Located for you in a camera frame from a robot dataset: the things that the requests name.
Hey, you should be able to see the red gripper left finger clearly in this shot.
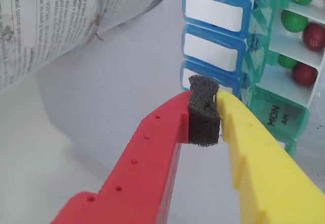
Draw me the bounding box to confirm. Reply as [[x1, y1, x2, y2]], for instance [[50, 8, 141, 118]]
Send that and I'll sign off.
[[50, 74, 220, 224]]

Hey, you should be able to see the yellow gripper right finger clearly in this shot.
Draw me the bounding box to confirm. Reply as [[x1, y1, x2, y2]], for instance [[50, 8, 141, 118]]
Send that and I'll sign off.
[[217, 89, 325, 224]]

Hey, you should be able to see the red round pill ball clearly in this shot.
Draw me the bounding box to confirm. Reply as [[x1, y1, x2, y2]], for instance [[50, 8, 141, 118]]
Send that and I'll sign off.
[[302, 22, 325, 52], [291, 62, 319, 86]]

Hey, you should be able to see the blue green pill organizer box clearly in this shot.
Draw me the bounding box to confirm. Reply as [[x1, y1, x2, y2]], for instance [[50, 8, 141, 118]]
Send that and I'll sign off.
[[179, 0, 325, 158]]

